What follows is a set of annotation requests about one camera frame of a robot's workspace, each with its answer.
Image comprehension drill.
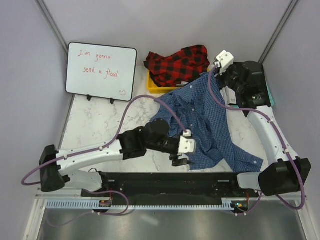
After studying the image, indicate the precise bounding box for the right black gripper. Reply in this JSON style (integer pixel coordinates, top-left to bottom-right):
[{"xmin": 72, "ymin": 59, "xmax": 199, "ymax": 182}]
[{"xmin": 212, "ymin": 63, "xmax": 246, "ymax": 94}]

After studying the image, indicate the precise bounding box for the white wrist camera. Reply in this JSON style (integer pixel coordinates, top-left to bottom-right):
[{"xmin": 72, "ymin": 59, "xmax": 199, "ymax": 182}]
[
  {"xmin": 178, "ymin": 129, "xmax": 197, "ymax": 154},
  {"xmin": 214, "ymin": 50, "xmax": 235, "ymax": 76}
]

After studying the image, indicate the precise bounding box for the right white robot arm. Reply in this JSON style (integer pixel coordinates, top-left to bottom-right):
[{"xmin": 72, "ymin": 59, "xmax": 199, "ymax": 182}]
[{"xmin": 217, "ymin": 61, "xmax": 311, "ymax": 197}]

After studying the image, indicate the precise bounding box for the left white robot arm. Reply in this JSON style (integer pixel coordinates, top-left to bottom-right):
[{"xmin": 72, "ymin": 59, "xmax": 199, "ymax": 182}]
[{"xmin": 39, "ymin": 118, "xmax": 197, "ymax": 197}]

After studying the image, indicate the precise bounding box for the blue checkered long sleeve shirt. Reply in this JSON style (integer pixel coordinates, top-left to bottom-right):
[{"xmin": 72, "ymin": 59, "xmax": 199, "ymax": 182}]
[{"xmin": 160, "ymin": 72, "xmax": 263, "ymax": 173}]

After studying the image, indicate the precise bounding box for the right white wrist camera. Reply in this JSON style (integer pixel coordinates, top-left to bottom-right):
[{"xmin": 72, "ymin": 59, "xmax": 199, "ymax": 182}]
[{"xmin": 214, "ymin": 50, "xmax": 235, "ymax": 76}]

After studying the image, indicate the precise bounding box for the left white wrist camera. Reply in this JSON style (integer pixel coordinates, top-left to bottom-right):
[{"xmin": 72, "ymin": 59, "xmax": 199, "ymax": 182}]
[{"xmin": 178, "ymin": 129, "xmax": 197, "ymax": 154}]

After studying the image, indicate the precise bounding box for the yellow plastic bin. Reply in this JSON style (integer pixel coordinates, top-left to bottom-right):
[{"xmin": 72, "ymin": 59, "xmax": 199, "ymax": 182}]
[{"xmin": 146, "ymin": 65, "xmax": 209, "ymax": 94}]

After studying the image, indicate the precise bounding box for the black notebook stack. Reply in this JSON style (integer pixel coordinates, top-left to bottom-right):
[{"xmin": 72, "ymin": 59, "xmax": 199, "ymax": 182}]
[{"xmin": 227, "ymin": 61, "xmax": 272, "ymax": 109}]

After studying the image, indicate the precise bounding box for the white slotted cable duct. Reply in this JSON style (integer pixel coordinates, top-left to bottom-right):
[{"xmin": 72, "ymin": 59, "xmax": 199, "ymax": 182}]
[{"xmin": 45, "ymin": 199, "xmax": 235, "ymax": 211}]

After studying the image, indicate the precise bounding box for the white dry-erase board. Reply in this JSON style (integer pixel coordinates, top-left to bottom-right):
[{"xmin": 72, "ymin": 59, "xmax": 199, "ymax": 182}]
[{"xmin": 65, "ymin": 42, "xmax": 138, "ymax": 102}]

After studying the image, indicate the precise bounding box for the red black plaid shirt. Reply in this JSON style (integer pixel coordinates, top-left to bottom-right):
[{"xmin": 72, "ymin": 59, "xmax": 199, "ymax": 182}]
[{"xmin": 143, "ymin": 45, "xmax": 210, "ymax": 88}]

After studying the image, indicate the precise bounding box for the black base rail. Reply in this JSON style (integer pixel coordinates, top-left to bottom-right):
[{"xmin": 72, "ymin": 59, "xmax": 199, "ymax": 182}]
[{"xmin": 81, "ymin": 172, "xmax": 258, "ymax": 205}]

